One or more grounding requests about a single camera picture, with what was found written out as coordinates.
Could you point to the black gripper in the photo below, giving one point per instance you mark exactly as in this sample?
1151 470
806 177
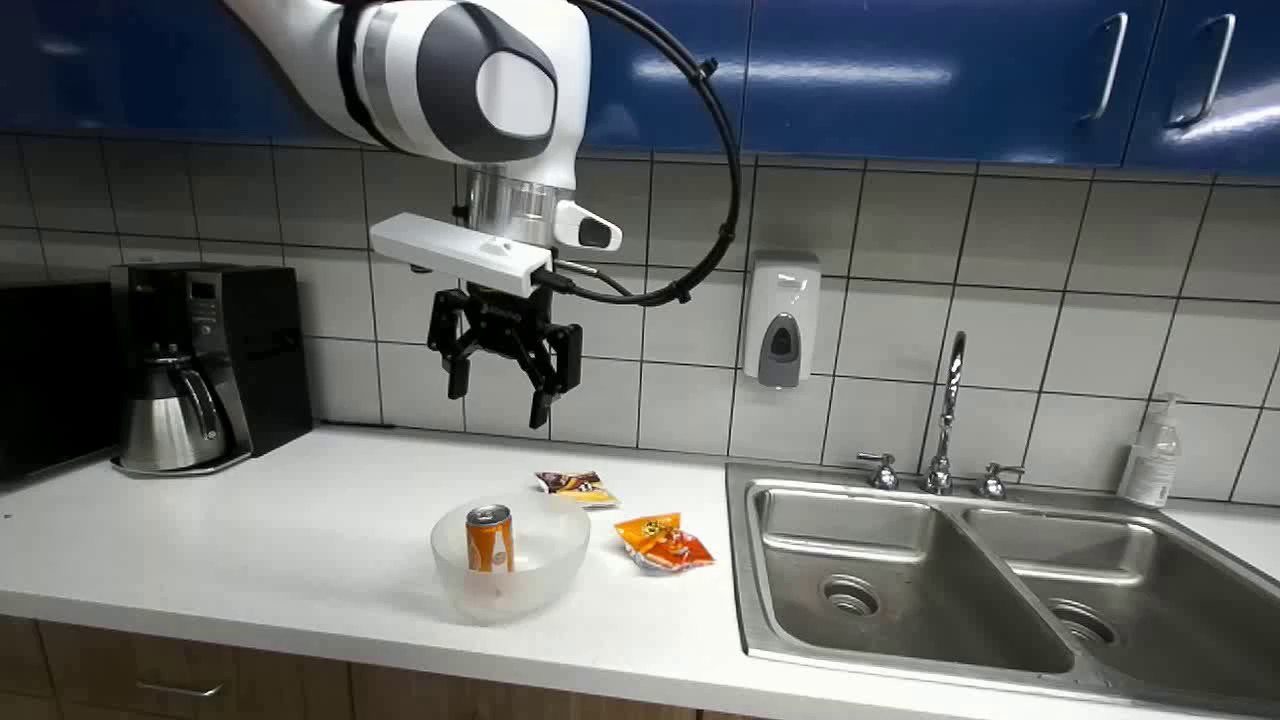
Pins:
504 321

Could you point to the orange soda can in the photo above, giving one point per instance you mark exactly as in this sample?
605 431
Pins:
488 543

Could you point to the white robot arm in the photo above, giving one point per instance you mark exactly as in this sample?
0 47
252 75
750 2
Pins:
400 64

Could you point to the clear plastic bowl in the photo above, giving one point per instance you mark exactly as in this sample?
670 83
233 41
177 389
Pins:
547 567

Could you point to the yellow brown snack packet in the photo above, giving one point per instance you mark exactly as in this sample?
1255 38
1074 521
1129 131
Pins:
579 489

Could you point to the orange red snack packet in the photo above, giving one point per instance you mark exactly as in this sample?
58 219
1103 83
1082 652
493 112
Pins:
662 545

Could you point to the black coffee maker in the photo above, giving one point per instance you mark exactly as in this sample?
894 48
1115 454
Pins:
252 353

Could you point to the blue cabinet door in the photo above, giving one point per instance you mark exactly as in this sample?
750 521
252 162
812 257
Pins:
932 83
652 93
120 64
1235 93

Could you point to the steel coffee carafe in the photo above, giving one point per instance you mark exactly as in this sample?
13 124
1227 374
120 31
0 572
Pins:
170 423

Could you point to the wooden base cabinet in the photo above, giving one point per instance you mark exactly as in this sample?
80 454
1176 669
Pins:
267 687

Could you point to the black microwave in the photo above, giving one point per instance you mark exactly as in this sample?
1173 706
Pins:
54 380

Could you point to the chrome sink faucet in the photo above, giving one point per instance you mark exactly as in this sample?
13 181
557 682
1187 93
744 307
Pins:
948 400

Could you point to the stainless double sink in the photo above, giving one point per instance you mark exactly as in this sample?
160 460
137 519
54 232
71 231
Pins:
932 587

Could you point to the clear soap bottle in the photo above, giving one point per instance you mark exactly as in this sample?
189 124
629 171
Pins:
1151 460

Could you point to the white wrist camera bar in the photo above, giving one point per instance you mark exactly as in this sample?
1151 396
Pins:
454 249

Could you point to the grey wall soap dispenser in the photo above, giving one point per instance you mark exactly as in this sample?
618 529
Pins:
783 321

